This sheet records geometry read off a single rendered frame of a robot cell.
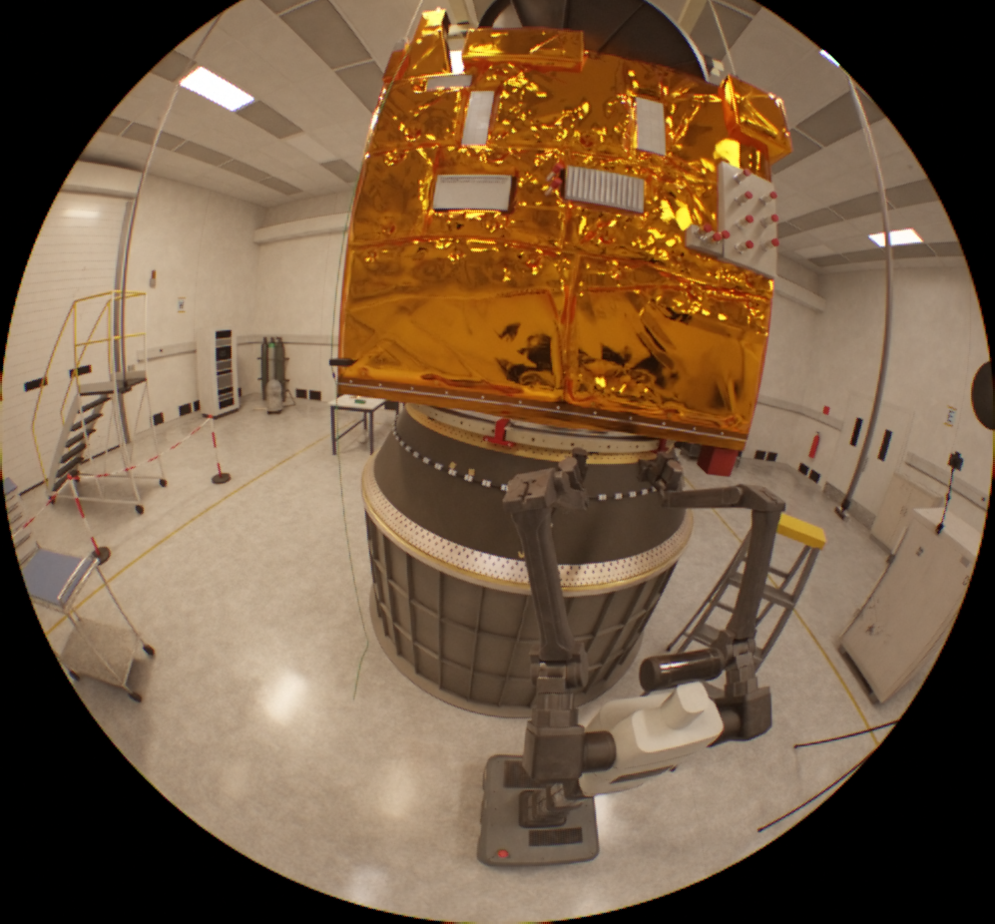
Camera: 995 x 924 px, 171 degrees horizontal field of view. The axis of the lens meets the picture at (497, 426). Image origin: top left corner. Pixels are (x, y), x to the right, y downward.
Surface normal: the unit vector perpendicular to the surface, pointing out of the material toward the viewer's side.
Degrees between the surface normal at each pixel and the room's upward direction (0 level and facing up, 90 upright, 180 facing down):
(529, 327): 89
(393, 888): 0
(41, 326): 90
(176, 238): 90
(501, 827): 0
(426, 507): 62
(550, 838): 0
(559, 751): 30
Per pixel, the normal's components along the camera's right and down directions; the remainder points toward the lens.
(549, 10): -0.66, 0.66
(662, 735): 0.11, -0.95
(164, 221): 0.99, 0.13
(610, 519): 0.24, -0.18
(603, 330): -0.11, 0.24
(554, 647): -0.37, -0.03
